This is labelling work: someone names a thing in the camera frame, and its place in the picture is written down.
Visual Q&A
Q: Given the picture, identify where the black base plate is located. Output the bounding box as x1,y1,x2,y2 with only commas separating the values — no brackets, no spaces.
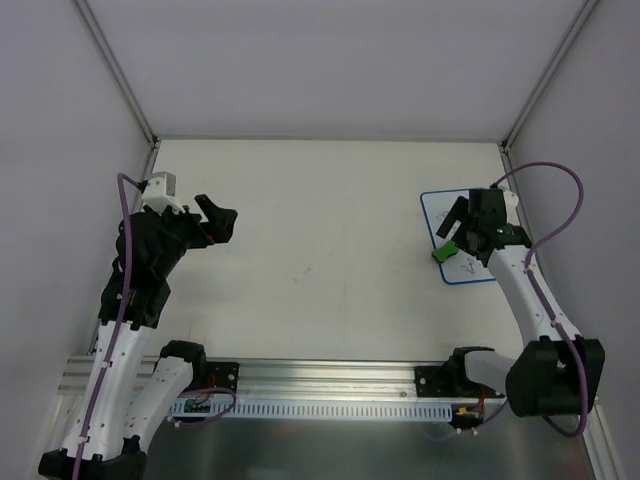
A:
413,365,503,399
204,361,240,392

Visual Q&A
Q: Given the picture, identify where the blue framed whiteboard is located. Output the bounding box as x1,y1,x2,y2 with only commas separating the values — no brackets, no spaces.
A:
420,189,494,285

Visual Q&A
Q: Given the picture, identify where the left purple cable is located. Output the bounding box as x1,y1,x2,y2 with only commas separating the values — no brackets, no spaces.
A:
72,173,149,480

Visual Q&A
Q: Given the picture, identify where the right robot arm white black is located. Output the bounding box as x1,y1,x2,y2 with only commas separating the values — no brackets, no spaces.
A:
437,188,605,417

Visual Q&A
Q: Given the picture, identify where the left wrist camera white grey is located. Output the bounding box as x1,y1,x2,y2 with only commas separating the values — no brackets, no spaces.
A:
142,171,186,214

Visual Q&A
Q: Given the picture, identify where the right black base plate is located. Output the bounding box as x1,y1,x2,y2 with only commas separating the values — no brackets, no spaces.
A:
413,365,503,399

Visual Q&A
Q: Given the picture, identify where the left aluminium frame post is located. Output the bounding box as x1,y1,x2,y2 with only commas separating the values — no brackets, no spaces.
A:
73,0,160,146

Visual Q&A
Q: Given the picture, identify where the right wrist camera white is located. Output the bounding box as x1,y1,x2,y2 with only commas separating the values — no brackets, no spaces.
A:
499,186,520,225

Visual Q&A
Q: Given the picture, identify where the white slotted cable duct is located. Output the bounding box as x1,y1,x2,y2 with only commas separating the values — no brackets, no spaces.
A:
167,398,454,422

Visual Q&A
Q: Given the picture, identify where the right aluminium frame post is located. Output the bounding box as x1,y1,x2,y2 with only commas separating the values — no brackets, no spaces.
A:
501,0,600,151

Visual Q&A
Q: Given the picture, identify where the aluminium mounting rail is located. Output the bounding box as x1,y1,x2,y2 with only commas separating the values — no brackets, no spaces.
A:
56,356,455,402

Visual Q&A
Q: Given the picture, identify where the aluminium frame post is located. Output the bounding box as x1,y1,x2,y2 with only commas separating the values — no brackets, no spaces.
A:
73,0,160,146
501,0,600,151

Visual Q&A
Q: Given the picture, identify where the green whiteboard eraser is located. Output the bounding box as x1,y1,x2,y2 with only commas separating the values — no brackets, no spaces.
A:
431,241,459,264

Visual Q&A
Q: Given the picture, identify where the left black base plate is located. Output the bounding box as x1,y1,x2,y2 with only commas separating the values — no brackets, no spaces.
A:
204,361,240,392

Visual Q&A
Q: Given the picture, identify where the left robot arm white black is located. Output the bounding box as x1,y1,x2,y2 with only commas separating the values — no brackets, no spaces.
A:
38,194,238,479

